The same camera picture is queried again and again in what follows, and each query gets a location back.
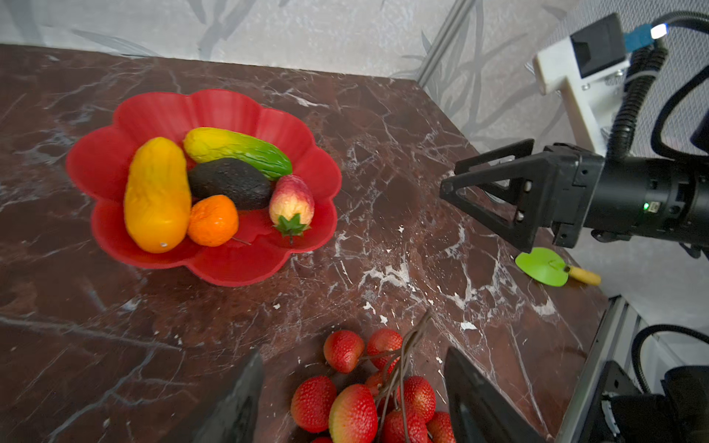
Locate green yellow fake cucumber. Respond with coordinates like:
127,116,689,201
183,127,293,181

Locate dark fake avocado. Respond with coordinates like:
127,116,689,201
188,158,273,210

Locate red lychee bunch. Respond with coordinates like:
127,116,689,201
290,311,456,442

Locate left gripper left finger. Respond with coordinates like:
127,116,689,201
161,349,264,442

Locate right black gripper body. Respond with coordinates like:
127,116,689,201
545,143,605,248

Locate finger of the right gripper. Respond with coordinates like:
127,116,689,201
439,153,556,252
453,138,535,204

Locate red flower-shaped fruit bowl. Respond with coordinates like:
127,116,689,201
66,90,342,287

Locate small orange fake fruit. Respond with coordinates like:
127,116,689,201
188,195,239,247

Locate green toy spatula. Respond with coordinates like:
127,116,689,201
515,247,602,287

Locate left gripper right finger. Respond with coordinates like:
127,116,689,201
443,347,544,443

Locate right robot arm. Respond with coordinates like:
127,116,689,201
439,140,708,258

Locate red fake strawberry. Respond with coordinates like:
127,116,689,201
269,175,315,240

